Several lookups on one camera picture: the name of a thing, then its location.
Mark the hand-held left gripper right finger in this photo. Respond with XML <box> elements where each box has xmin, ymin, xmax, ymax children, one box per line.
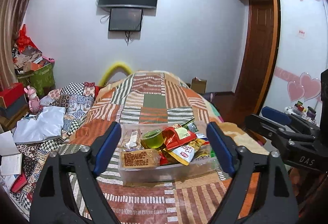
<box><xmin>206</xmin><ymin>121</ymin><xmax>299</xmax><ymax>224</ymax></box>

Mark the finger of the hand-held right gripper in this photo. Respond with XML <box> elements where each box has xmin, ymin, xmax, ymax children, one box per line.
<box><xmin>261</xmin><ymin>106</ymin><xmax>321</xmax><ymax>134</ymax></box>
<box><xmin>245</xmin><ymin>114</ymin><xmax>318</xmax><ymax>160</ymax></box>

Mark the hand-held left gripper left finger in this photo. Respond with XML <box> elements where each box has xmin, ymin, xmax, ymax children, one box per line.
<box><xmin>29</xmin><ymin>121</ymin><xmax>122</xmax><ymax>224</ymax></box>

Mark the cream rice cracker packet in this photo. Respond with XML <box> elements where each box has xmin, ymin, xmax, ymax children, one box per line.
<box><xmin>122</xmin><ymin>129</ymin><xmax>143</xmax><ymax>150</ymax></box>

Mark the red snack packet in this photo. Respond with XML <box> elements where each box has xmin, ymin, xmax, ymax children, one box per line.
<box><xmin>161</xmin><ymin>124</ymin><xmax>198</xmax><ymax>150</ymax></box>

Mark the clear plastic container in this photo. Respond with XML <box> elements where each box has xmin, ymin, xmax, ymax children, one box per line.
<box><xmin>118</xmin><ymin>121</ymin><xmax>218</xmax><ymax>186</ymax></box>

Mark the cluster of small bottles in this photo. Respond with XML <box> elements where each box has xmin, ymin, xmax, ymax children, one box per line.
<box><xmin>283</xmin><ymin>101</ymin><xmax>321</xmax><ymax>122</ymax></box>

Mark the brown biscuit packet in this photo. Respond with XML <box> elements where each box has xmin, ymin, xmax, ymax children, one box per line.
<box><xmin>120</xmin><ymin>149</ymin><xmax>161</xmax><ymax>171</ymax></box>

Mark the green snack packet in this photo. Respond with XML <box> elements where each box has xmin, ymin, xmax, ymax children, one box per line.
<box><xmin>183</xmin><ymin>118</ymin><xmax>197</xmax><ymax>132</ymax></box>

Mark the white and yellow snack packet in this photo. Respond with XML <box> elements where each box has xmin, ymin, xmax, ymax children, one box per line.
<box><xmin>168</xmin><ymin>144</ymin><xmax>197</xmax><ymax>165</ymax></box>

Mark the green jelly cup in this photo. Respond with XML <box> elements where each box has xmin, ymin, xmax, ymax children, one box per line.
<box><xmin>140</xmin><ymin>130</ymin><xmax>165</xmax><ymax>150</ymax></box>

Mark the dark cloth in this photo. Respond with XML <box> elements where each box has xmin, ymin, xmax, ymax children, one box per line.
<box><xmin>204</xmin><ymin>92</ymin><xmax>218</xmax><ymax>104</ymax></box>

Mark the small red wrapper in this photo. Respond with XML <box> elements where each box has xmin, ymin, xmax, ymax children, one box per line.
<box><xmin>159</xmin><ymin>151</ymin><xmax>177</xmax><ymax>166</ymax></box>

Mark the patchwork striped blanket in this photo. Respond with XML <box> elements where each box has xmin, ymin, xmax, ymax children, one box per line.
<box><xmin>58</xmin><ymin>70</ymin><xmax>272</xmax><ymax>224</ymax></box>

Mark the cardboard box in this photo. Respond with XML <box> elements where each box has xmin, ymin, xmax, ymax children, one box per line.
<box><xmin>190</xmin><ymin>77</ymin><xmax>208</xmax><ymax>94</ymax></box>

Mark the wooden door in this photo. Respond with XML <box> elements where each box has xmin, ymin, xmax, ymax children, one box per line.
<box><xmin>234</xmin><ymin>0</ymin><xmax>279</xmax><ymax>102</ymax></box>

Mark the white cloth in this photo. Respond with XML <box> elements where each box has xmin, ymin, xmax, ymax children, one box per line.
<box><xmin>13</xmin><ymin>106</ymin><xmax>67</xmax><ymax>144</ymax></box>

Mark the wooden wardrobe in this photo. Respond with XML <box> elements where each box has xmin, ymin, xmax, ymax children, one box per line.
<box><xmin>221</xmin><ymin>0</ymin><xmax>328</xmax><ymax>125</ymax></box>

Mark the yellow hoop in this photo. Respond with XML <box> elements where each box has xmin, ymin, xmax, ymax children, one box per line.
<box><xmin>99</xmin><ymin>61</ymin><xmax>134</xmax><ymax>86</ymax></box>

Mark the pink toy rabbit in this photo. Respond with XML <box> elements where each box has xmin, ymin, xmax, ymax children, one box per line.
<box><xmin>24</xmin><ymin>86</ymin><xmax>43</xmax><ymax>113</ymax></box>

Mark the red book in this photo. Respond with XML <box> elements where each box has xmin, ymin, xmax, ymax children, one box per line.
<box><xmin>10</xmin><ymin>173</ymin><xmax>27</xmax><ymax>194</ymax></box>

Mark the green storage box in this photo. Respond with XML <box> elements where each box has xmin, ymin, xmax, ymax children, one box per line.
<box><xmin>18</xmin><ymin>62</ymin><xmax>56</xmax><ymax>96</ymax></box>

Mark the open white notebook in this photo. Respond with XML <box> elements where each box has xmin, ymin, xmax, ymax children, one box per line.
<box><xmin>0</xmin><ymin>130</ymin><xmax>24</xmax><ymax>177</ymax></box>

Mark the grey box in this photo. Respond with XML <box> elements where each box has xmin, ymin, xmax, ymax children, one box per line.
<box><xmin>0</xmin><ymin>103</ymin><xmax>29</xmax><ymax>122</ymax></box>

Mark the red gift box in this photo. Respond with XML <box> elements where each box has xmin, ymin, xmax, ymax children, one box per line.
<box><xmin>0</xmin><ymin>82</ymin><xmax>27</xmax><ymax>108</ymax></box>

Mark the pile of papers and boxes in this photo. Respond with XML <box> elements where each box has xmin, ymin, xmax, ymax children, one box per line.
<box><xmin>13</xmin><ymin>43</ymin><xmax>52</xmax><ymax>76</ymax></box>

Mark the red plastic bag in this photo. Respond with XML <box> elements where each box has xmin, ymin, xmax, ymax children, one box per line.
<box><xmin>17</xmin><ymin>24</ymin><xmax>39</xmax><ymax>50</ymax></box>

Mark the striped curtain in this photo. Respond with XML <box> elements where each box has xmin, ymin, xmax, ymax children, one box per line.
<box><xmin>0</xmin><ymin>0</ymin><xmax>47</xmax><ymax>86</ymax></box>

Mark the black hanging monitor cable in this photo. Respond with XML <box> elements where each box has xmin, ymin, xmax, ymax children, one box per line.
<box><xmin>124</xmin><ymin>30</ymin><xmax>134</xmax><ymax>46</ymax></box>

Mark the small black wall monitor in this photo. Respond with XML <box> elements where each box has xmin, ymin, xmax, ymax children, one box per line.
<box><xmin>108</xmin><ymin>8</ymin><xmax>144</xmax><ymax>32</ymax></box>

